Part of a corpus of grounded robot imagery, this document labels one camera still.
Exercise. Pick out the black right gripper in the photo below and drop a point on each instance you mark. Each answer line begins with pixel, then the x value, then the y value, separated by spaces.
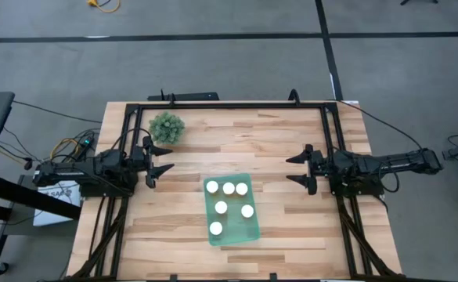
pixel 319 165

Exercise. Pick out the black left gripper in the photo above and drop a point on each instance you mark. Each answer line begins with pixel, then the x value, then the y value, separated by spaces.
pixel 139 158

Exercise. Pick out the orange pill bottle white cap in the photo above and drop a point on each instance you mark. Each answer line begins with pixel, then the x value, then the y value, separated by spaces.
pixel 212 186
pixel 241 189
pixel 247 210
pixel 215 228
pixel 228 188
pixel 221 207

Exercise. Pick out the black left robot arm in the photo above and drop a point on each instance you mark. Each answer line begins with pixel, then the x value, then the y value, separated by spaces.
pixel 68 170

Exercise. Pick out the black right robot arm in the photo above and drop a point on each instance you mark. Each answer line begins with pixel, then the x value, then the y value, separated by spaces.
pixel 401 160

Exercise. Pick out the small potted green plant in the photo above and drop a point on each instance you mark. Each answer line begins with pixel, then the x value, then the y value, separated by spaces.
pixel 167 127

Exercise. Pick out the black box with antennas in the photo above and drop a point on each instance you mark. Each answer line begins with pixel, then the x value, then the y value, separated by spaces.
pixel 189 96

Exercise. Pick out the black device green light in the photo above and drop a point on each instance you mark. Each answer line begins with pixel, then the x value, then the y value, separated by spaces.
pixel 87 142

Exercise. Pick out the green translucent plastic tray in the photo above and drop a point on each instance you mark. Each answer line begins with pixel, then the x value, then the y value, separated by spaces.
pixel 238 230

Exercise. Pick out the white printed box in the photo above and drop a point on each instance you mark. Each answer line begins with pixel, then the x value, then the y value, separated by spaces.
pixel 56 207

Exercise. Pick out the black aluminium table frame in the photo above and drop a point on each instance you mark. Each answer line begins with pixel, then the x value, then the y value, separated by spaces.
pixel 228 105

